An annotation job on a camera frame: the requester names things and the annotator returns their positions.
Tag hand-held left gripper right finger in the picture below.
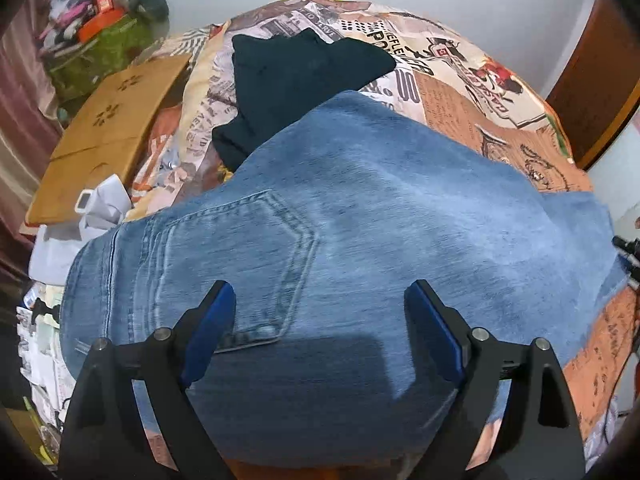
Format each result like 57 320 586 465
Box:
404 280 587 480

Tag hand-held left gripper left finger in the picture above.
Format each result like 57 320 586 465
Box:
58 280 237 480

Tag blue denim pants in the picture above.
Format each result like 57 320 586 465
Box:
59 90 627 470

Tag white plastic bag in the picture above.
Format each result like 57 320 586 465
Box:
29 174 133 286

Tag pile of papers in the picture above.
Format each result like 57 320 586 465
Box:
15 282 76 441

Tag wooden lap tray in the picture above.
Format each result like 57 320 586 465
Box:
25 53 193 225

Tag printed bed blanket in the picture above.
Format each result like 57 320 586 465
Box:
122 0 640 480

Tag black folded garment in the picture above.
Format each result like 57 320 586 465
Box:
212 28 398 170

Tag pink curtain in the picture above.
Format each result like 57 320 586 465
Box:
0 0 63 281

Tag green bag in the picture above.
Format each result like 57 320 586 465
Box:
47 14 157 103

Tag brown wooden door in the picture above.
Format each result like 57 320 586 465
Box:
544 0 640 171

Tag orange box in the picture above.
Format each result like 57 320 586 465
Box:
76 7 126 43

